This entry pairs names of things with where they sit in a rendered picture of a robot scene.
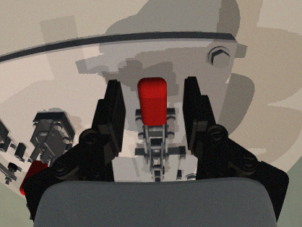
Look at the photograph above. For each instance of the grey fixture plate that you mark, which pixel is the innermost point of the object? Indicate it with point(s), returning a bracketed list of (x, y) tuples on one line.
[(72, 76)]

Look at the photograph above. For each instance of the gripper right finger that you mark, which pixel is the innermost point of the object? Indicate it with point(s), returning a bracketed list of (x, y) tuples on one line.
[(217, 153)]

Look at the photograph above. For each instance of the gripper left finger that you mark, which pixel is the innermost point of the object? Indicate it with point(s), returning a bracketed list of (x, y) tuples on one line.
[(104, 138)]

